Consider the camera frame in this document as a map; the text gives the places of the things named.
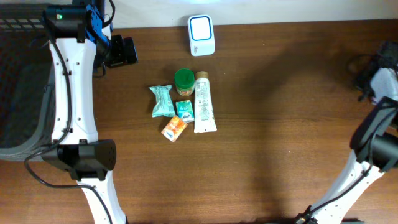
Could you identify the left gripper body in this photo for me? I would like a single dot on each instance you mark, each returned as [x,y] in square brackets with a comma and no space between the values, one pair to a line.
[114,53]

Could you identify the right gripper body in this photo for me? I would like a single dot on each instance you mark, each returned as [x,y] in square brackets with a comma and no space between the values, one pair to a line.
[367,91]

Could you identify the green lid jar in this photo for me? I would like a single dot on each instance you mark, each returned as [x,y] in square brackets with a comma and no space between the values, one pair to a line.
[184,82]

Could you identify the teal wipes packet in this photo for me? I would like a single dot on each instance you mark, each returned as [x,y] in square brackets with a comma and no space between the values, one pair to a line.
[163,102]

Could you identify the small teal tissue pack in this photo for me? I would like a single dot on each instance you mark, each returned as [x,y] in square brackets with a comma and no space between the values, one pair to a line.
[185,111]

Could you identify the orange tissue pack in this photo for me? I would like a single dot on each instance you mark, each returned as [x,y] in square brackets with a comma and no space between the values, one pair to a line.
[174,128]

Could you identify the white tube with tan cap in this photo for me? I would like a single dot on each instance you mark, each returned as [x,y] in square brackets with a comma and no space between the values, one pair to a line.
[203,107]

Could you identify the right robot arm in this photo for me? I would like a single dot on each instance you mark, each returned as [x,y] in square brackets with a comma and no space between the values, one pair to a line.
[373,149]

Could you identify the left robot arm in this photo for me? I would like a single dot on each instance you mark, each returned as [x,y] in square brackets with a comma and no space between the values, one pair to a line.
[81,41]

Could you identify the white barcode scanner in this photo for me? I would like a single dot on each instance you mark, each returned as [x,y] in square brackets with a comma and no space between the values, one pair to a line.
[201,35]

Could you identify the grey plastic mesh basket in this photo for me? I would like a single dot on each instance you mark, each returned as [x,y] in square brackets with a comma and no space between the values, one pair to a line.
[27,82]

